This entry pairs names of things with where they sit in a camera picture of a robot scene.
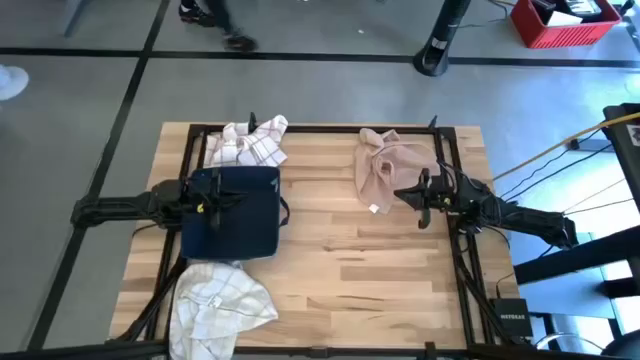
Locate black metal table frame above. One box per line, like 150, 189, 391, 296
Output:
0, 111, 551, 360

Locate red plastic crate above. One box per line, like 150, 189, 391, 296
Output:
509, 0, 624, 50

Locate pink beige towel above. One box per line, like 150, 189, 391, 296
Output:
353, 127, 443, 216

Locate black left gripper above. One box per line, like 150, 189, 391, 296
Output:
186, 167, 250, 232

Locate grey metal post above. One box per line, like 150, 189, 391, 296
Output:
63, 0, 91, 38

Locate black tower stand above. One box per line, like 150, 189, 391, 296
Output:
412, 0, 473, 78

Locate black Netgear network switch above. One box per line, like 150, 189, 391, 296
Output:
488, 297, 535, 339

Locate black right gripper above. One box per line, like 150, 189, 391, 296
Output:
394, 167, 458, 231

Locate white towel grey checks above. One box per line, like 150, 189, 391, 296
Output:
169, 260, 280, 360

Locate person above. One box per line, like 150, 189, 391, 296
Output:
177, 0, 260, 53

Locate white towel red-brown checks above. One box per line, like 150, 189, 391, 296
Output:
202, 114, 291, 169

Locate white cable loop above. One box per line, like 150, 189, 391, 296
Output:
534, 331, 607, 352

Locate thin beige floor cable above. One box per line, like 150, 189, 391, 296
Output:
561, 177, 627, 215
563, 197, 636, 217

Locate black furniture beams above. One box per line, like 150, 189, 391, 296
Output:
513, 224, 640, 302

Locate yellow cable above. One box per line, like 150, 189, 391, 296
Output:
491, 111, 640, 183

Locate thin black floor cable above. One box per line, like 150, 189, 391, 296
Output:
499, 128, 604, 199
504, 143, 615, 202

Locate black device in crate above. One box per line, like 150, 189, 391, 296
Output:
531, 0, 603, 21

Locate white box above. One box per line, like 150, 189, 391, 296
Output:
546, 9, 584, 28

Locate white round floor base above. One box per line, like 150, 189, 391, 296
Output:
0, 64, 31, 102

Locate black side desk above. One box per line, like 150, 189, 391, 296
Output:
601, 102, 640, 212

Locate black round stool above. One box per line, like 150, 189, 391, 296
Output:
599, 329, 640, 360

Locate navy fabric basket white label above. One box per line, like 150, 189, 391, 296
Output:
180, 165, 292, 262

